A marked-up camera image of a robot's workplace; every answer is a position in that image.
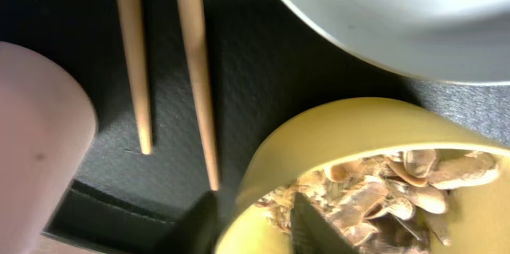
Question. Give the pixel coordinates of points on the yellow bowl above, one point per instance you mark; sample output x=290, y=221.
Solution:
x=345, y=130

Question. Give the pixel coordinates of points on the grey round plate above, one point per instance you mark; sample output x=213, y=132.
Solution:
x=454, y=41

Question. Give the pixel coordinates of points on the right wooden chopstick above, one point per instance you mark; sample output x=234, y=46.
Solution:
x=192, y=21

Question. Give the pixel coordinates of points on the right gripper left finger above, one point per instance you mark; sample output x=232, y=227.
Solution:
x=195, y=232

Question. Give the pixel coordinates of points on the peanut shell food scraps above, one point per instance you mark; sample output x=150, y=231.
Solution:
x=388, y=203

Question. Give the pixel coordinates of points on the pink plastic cup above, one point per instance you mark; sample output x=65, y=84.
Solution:
x=48, y=124

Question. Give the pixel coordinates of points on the wooden chopstick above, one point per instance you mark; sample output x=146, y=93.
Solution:
x=192, y=21
x=132, y=29

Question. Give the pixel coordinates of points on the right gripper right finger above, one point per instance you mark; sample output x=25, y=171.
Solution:
x=311, y=234

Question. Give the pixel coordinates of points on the round black serving tray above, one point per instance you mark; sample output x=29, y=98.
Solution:
x=266, y=66

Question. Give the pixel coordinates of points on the left wooden chopstick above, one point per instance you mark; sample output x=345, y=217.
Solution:
x=132, y=29

